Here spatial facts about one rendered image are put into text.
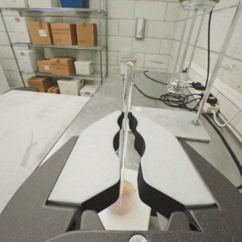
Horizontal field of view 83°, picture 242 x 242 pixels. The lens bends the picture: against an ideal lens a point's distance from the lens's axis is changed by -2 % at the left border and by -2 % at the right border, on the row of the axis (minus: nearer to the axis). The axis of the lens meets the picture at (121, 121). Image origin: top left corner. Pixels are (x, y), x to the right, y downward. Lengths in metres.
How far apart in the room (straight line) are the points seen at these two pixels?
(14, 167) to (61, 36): 2.17
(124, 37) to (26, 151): 2.28
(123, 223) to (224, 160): 0.39
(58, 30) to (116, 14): 0.87
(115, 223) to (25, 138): 0.42
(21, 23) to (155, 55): 2.04
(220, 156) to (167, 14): 2.25
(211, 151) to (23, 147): 0.60
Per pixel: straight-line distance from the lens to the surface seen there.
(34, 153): 0.49
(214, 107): 0.78
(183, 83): 0.53
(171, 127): 0.57
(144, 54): 2.55
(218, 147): 0.58
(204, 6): 0.49
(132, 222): 0.25
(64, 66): 2.46
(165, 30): 2.55
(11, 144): 0.56
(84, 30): 2.31
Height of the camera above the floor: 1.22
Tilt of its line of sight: 33 degrees down
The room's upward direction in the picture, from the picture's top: 3 degrees clockwise
